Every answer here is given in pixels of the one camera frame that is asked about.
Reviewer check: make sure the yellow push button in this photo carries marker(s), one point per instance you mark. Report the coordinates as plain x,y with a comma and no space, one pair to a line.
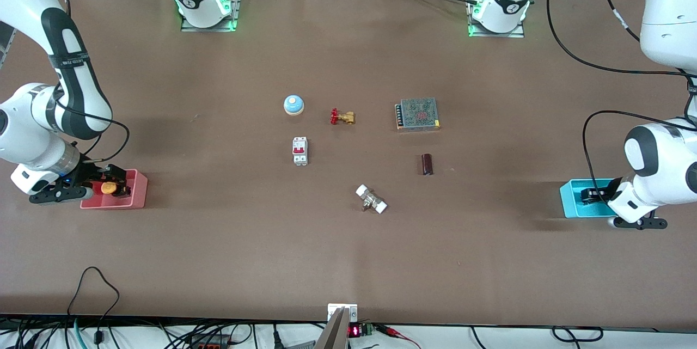
109,188

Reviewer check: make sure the red LED display module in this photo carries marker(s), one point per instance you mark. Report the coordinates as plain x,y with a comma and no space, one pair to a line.
355,331

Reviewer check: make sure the pink plastic bin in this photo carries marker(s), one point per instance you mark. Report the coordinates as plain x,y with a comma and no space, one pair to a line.
111,203

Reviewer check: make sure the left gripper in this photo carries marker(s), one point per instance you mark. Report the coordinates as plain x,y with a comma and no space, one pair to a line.
598,195

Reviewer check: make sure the dark brown cylindrical capacitor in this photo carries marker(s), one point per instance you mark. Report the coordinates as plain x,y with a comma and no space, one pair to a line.
427,164

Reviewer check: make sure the red clip lead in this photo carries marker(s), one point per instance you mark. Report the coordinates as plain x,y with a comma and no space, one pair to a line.
393,332

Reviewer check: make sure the white bracket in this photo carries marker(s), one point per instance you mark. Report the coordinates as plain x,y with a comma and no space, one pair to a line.
351,311

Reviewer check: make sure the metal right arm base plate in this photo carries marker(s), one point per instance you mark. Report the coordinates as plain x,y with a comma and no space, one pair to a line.
209,28

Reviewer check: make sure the cyan plastic bin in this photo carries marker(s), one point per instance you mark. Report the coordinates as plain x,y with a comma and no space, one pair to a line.
572,202

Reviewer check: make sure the white circuit breaker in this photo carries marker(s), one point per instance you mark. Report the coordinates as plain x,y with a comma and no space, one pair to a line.
300,151

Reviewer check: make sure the metal valve with white caps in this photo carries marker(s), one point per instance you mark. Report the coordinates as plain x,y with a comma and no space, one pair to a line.
371,199

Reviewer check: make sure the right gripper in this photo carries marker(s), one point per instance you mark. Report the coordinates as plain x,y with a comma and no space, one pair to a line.
91,176

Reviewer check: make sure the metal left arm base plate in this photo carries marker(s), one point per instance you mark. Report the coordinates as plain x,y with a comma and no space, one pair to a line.
495,35

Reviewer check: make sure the grey metal bar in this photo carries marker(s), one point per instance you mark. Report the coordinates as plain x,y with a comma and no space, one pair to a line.
333,335

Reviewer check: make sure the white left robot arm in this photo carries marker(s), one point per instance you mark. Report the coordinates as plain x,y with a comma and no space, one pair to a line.
661,22

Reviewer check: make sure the blue service bell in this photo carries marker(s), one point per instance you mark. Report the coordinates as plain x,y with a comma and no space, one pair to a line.
293,104

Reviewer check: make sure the black power strip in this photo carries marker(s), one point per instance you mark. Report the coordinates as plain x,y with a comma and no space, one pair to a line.
209,344

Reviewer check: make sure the metal mesh power supply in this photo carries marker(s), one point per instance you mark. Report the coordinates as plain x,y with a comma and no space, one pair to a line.
418,114

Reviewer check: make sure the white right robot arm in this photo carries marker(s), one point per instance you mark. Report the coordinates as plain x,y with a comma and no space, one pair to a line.
71,66

